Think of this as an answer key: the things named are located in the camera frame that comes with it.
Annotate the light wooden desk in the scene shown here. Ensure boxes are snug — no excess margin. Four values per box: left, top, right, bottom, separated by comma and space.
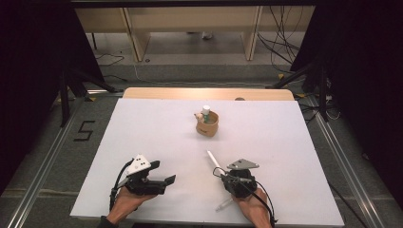
75, 6, 317, 63

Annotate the white board mat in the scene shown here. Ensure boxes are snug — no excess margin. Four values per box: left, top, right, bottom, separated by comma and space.
69, 97, 345, 227

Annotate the wooden pen holder cup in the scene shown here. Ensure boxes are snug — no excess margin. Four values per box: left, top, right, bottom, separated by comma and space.
193, 110, 220, 138

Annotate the right hand-held gripper cable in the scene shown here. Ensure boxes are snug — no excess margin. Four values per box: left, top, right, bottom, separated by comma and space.
212, 166, 278, 228

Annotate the black curtain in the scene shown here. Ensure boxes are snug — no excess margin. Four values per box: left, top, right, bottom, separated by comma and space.
0, 0, 106, 194
289, 0, 403, 210

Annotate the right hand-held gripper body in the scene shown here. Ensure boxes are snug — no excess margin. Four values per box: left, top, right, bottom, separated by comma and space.
221, 159, 260, 200

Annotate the green and white glue stick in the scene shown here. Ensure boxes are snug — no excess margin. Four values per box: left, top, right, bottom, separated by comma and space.
201, 104, 212, 124

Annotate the white pen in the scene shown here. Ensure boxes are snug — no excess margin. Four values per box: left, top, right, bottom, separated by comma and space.
206, 150, 226, 177

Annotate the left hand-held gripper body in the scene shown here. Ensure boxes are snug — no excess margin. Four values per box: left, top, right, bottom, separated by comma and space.
125, 154, 169, 197

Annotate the hand-held gripper cable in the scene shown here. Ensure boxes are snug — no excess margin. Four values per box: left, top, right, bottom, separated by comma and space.
108, 158, 136, 212
212, 166, 278, 228

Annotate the left hand-held gripper cable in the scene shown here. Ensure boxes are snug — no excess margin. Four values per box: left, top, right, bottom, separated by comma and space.
108, 158, 136, 212

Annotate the black tape floor mark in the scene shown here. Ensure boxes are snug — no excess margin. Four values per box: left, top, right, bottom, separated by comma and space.
73, 120, 96, 143

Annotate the aluminium floor rail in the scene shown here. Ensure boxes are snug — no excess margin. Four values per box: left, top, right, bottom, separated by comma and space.
6, 89, 125, 228
305, 94, 386, 228

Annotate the wooden table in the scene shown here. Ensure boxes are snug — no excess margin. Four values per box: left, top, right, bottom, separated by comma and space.
123, 87, 295, 102

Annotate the black floor cable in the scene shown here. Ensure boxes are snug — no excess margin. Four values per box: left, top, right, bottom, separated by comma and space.
95, 52, 125, 67

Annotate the person's left hand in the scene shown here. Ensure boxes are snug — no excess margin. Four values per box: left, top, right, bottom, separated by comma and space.
108, 188, 158, 225

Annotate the person's right hand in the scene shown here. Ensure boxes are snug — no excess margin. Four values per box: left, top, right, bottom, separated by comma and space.
232, 188, 274, 224

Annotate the black tripod stand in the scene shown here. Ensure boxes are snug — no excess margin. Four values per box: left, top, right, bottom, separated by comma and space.
265, 61, 331, 123
58, 67, 118, 127

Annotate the bundle of black cables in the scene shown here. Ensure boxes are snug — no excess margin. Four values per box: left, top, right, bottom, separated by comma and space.
257, 5, 305, 74

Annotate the clear pen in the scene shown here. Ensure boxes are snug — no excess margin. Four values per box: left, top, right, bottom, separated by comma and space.
215, 197, 236, 213

